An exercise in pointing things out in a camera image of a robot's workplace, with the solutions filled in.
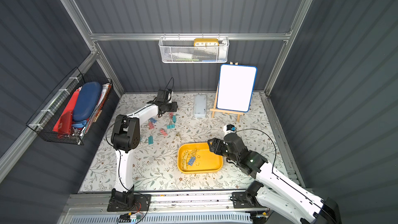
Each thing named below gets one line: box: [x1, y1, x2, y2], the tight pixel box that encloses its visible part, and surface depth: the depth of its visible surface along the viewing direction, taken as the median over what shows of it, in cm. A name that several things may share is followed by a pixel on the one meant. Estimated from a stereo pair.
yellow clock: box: [193, 38, 220, 47], surface depth 90 cm
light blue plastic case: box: [193, 94, 207, 119], surface depth 111 cm
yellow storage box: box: [177, 142, 224, 174], surface depth 88 cm
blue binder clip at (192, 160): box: [187, 156, 196, 166], surface depth 87 cm
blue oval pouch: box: [72, 81, 103, 122], surface depth 74 cm
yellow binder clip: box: [181, 149, 190, 164], surface depth 88 cm
